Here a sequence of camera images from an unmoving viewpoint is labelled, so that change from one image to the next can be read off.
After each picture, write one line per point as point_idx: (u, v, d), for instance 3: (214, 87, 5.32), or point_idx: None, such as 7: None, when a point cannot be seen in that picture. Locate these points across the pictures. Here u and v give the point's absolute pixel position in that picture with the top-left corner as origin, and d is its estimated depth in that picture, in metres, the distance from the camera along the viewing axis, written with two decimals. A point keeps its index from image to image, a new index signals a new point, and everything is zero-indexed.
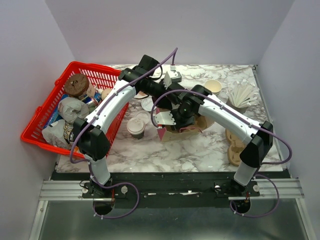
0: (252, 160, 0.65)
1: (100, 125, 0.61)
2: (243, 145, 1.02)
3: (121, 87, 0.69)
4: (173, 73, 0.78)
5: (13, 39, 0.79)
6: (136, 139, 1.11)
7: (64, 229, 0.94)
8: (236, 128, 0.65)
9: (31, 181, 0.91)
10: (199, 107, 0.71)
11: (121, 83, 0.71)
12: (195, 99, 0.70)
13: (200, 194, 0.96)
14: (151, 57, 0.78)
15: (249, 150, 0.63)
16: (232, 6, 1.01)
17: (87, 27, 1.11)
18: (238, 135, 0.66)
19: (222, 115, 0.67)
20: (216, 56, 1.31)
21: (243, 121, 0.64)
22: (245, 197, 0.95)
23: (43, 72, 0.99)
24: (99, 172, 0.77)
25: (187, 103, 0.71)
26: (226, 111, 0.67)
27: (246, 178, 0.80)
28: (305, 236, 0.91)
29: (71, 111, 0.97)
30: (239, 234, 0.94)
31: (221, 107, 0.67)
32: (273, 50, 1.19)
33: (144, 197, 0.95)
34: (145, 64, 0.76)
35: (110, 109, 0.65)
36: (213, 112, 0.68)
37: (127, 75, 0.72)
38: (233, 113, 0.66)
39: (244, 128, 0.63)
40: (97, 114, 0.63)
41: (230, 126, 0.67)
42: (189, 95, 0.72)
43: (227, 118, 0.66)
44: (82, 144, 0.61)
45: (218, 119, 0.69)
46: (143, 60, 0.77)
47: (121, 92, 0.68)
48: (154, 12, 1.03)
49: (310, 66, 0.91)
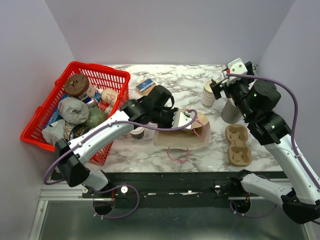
0: (298, 219, 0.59)
1: (80, 154, 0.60)
2: (243, 144, 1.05)
3: (118, 120, 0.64)
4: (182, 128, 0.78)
5: (12, 38, 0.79)
6: (136, 139, 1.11)
7: (65, 229, 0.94)
8: (300, 184, 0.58)
9: (31, 181, 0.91)
10: (270, 143, 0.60)
11: (120, 115, 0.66)
12: (272, 137, 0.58)
13: (199, 194, 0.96)
14: (163, 89, 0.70)
15: (302, 212, 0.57)
16: (232, 6, 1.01)
17: (87, 27, 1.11)
18: (297, 189, 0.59)
19: (295, 165, 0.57)
20: (216, 56, 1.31)
21: (313, 181, 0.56)
22: (245, 197, 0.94)
23: (43, 72, 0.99)
24: (92, 182, 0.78)
25: (258, 131, 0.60)
26: (300, 163, 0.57)
27: (255, 192, 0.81)
28: (305, 236, 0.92)
29: (71, 111, 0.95)
30: (239, 234, 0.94)
31: (297, 155, 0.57)
32: (274, 51, 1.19)
33: (144, 197, 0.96)
34: (153, 97, 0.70)
35: (98, 139, 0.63)
36: (285, 156, 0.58)
37: (130, 107, 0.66)
38: (307, 169, 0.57)
39: (312, 189, 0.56)
40: (82, 141, 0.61)
41: (294, 178, 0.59)
42: (270, 122, 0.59)
43: (297, 170, 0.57)
44: (59, 167, 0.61)
45: (284, 164, 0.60)
46: (152, 92, 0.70)
47: (116, 125, 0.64)
48: (154, 12, 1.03)
49: (310, 66, 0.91)
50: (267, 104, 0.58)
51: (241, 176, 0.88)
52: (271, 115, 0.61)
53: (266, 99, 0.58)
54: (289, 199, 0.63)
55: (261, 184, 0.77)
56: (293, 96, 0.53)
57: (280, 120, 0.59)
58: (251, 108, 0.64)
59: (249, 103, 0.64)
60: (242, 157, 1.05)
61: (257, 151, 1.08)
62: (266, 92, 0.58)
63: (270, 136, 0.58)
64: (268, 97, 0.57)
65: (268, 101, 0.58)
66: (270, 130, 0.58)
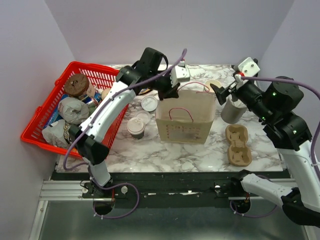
0: (299, 221, 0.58)
1: (94, 135, 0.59)
2: (243, 145, 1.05)
3: (117, 91, 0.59)
4: (181, 72, 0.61)
5: (12, 39, 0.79)
6: (136, 139, 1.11)
7: (65, 229, 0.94)
8: (310, 193, 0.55)
9: (31, 181, 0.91)
10: (287, 148, 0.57)
11: (118, 85, 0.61)
12: (292, 142, 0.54)
13: (200, 194, 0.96)
14: (155, 49, 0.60)
15: (305, 215, 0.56)
16: (232, 6, 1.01)
17: (87, 27, 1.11)
18: (304, 195, 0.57)
19: (308, 173, 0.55)
20: (216, 56, 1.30)
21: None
22: (245, 197, 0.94)
23: (43, 72, 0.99)
24: (99, 173, 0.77)
25: (277, 134, 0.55)
26: (315, 172, 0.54)
27: (254, 191, 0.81)
28: (305, 236, 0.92)
29: (71, 111, 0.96)
30: (239, 235, 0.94)
31: (314, 164, 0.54)
32: (274, 51, 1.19)
33: (144, 197, 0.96)
34: (146, 60, 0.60)
35: (106, 115, 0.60)
36: (300, 163, 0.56)
37: (125, 74, 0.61)
38: None
39: None
40: (91, 122, 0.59)
41: (305, 185, 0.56)
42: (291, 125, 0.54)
43: (310, 178, 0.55)
44: (79, 149, 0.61)
45: (297, 170, 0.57)
46: (144, 55, 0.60)
47: (118, 97, 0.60)
48: (154, 12, 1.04)
49: (310, 66, 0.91)
50: (289, 104, 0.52)
51: (241, 176, 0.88)
52: (289, 116, 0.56)
53: (286, 98, 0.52)
54: (289, 200, 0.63)
55: (262, 184, 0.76)
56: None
57: (301, 121, 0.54)
58: (268, 110, 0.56)
59: (267, 105, 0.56)
60: (242, 157, 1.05)
61: (257, 152, 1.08)
62: (286, 91, 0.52)
63: (291, 141, 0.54)
64: (290, 97, 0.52)
65: (290, 101, 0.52)
66: (291, 135, 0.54)
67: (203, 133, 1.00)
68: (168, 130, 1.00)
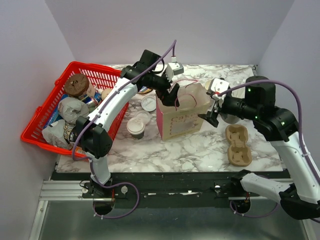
0: (298, 214, 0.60)
1: (102, 124, 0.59)
2: (243, 144, 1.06)
3: (123, 85, 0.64)
4: (174, 65, 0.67)
5: (13, 39, 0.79)
6: (136, 139, 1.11)
7: (65, 229, 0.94)
8: (304, 183, 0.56)
9: (31, 181, 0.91)
10: (278, 141, 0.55)
11: (123, 80, 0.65)
12: (282, 133, 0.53)
13: (199, 194, 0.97)
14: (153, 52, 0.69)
15: (302, 208, 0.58)
16: (232, 7, 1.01)
17: (87, 27, 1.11)
18: (298, 187, 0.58)
19: (300, 164, 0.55)
20: (216, 56, 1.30)
21: (317, 181, 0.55)
22: (245, 197, 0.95)
23: (43, 72, 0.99)
24: (101, 170, 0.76)
25: (267, 128, 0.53)
26: (307, 163, 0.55)
27: (255, 190, 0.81)
28: (305, 236, 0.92)
29: (71, 111, 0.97)
30: (239, 234, 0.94)
31: (305, 155, 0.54)
32: (274, 51, 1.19)
33: (144, 197, 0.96)
34: (146, 60, 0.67)
35: (113, 107, 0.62)
36: (292, 154, 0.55)
37: (128, 72, 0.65)
38: (313, 169, 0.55)
39: (316, 188, 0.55)
40: (99, 112, 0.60)
41: (297, 175, 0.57)
42: (275, 119, 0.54)
43: (303, 170, 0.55)
44: (84, 141, 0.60)
45: (289, 161, 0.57)
46: (143, 56, 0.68)
47: (123, 90, 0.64)
48: (154, 12, 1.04)
49: (310, 66, 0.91)
50: (264, 97, 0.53)
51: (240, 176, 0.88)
52: (277, 111, 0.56)
53: (261, 91, 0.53)
54: (287, 195, 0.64)
55: (260, 182, 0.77)
56: (297, 97, 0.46)
57: (290, 114, 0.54)
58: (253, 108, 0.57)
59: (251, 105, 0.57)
60: (242, 157, 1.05)
61: (257, 152, 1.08)
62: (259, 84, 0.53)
63: (280, 133, 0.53)
64: (263, 88, 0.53)
65: (264, 93, 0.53)
66: (280, 126, 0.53)
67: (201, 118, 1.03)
68: (172, 123, 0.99)
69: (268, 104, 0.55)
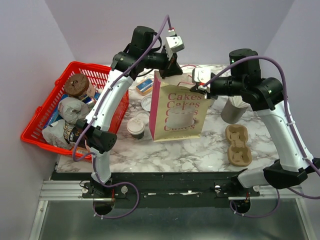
0: (278, 183, 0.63)
1: (100, 126, 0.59)
2: (243, 144, 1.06)
3: (115, 81, 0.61)
4: (173, 42, 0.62)
5: (13, 38, 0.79)
6: (136, 139, 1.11)
7: (64, 229, 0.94)
8: (287, 153, 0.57)
9: (31, 181, 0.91)
10: (264, 110, 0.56)
11: (114, 73, 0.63)
12: (268, 101, 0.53)
13: (199, 194, 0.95)
14: (144, 29, 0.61)
15: (282, 176, 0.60)
16: (231, 6, 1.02)
17: (87, 27, 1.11)
18: (281, 157, 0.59)
19: (284, 133, 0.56)
20: (216, 56, 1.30)
21: (300, 149, 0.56)
22: (245, 197, 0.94)
23: (43, 72, 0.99)
24: (103, 168, 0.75)
25: (254, 97, 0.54)
26: (290, 130, 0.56)
27: (252, 184, 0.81)
28: (305, 236, 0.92)
29: (71, 111, 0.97)
30: (239, 234, 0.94)
31: (289, 123, 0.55)
32: (273, 51, 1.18)
33: (144, 197, 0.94)
34: (138, 43, 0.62)
35: (108, 106, 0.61)
36: (277, 124, 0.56)
37: (119, 62, 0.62)
38: (296, 137, 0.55)
39: (298, 157, 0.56)
40: (95, 113, 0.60)
41: (281, 145, 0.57)
42: (259, 87, 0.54)
43: (286, 139, 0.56)
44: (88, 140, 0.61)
45: (273, 132, 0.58)
46: (135, 37, 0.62)
47: (116, 86, 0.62)
48: (154, 12, 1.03)
49: (310, 65, 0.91)
50: (247, 65, 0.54)
51: (239, 174, 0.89)
52: (263, 81, 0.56)
53: (245, 62, 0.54)
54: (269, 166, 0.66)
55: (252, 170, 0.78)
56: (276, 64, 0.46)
57: (277, 84, 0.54)
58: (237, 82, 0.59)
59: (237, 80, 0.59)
60: (242, 157, 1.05)
61: (257, 151, 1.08)
62: (241, 54, 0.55)
63: (266, 101, 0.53)
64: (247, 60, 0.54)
65: (246, 63, 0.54)
66: (266, 95, 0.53)
67: (200, 125, 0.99)
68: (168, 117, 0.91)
69: (253, 72, 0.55)
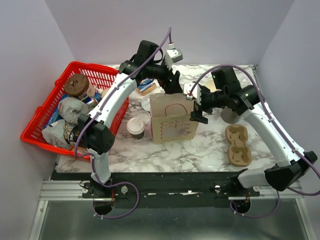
0: (279, 184, 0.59)
1: (103, 121, 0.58)
2: (243, 144, 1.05)
3: (122, 81, 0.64)
4: (173, 53, 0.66)
5: (12, 39, 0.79)
6: (136, 139, 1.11)
7: (64, 229, 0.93)
8: (276, 147, 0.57)
9: (31, 181, 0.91)
10: (245, 112, 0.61)
11: (121, 76, 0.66)
12: (246, 103, 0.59)
13: (199, 194, 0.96)
14: (149, 42, 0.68)
15: (279, 174, 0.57)
16: (231, 7, 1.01)
17: (87, 27, 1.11)
18: (274, 154, 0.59)
19: (268, 128, 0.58)
20: (216, 56, 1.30)
21: (287, 142, 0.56)
22: (245, 197, 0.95)
23: (43, 72, 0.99)
24: (101, 168, 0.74)
25: (234, 101, 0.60)
26: (274, 125, 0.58)
27: (252, 184, 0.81)
28: (305, 236, 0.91)
29: (71, 111, 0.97)
30: (239, 234, 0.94)
31: (270, 119, 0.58)
32: (273, 51, 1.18)
33: (144, 197, 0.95)
34: (144, 53, 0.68)
35: (113, 103, 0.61)
36: (259, 122, 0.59)
37: (126, 67, 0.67)
38: (280, 130, 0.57)
39: (286, 150, 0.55)
40: (99, 109, 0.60)
41: (270, 142, 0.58)
42: (238, 93, 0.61)
43: (272, 134, 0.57)
44: (86, 138, 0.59)
45: (262, 131, 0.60)
46: (141, 48, 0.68)
47: (122, 86, 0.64)
48: (154, 12, 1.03)
49: (310, 65, 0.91)
50: (225, 75, 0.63)
51: (239, 174, 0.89)
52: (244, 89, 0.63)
53: (221, 72, 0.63)
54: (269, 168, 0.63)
55: (253, 171, 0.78)
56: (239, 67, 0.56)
57: (255, 91, 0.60)
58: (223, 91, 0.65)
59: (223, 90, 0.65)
60: (242, 157, 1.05)
61: (257, 151, 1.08)
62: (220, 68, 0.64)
63: (244, 102, 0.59)
64: (223, 70, 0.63)
65: (223, 73, 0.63)
66: (243, 98, 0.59)
67: (194, 127, 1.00)
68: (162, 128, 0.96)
69: (232, 83, 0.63)
